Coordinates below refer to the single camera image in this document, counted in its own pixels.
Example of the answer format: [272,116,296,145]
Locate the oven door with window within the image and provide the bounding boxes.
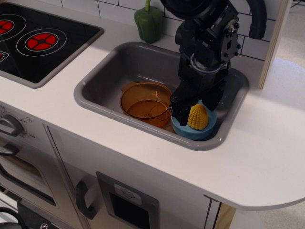
[0,134,82,229]

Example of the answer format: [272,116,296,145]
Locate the blue bowl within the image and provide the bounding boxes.
[171,100,217,140]

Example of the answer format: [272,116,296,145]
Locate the grey oven knob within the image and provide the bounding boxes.
[0,114,24,136]

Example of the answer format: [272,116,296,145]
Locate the dark grey faucet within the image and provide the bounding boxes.
[247,0,267,40]

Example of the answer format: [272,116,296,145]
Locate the grey dispenser panel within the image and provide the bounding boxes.
[96,172,160,229]

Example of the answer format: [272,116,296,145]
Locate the black toy stovetop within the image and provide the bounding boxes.
[0,2,104,89]

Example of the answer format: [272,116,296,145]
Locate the grey sink basin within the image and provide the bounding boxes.
[74,42,249,151]

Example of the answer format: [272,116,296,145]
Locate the green toy bell pepper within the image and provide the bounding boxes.
[133,0,163,44]

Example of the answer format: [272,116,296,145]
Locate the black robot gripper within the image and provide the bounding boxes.
[170,57,228,126]

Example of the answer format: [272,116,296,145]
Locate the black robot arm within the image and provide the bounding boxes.
[162,0,240,126]

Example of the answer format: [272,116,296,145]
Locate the wooden side panel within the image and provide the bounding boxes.
[257,0,292,90]

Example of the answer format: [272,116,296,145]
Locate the black cabinet door handle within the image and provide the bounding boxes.
[75,181,97,220]

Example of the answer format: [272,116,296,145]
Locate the orange transparent pot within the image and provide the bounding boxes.
[120,82,172,128]

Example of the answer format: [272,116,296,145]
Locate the yellow toy corn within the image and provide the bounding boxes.
[187,104,209,130]

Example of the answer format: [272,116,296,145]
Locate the grey oven door handle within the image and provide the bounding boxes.
[0,144,20,156]

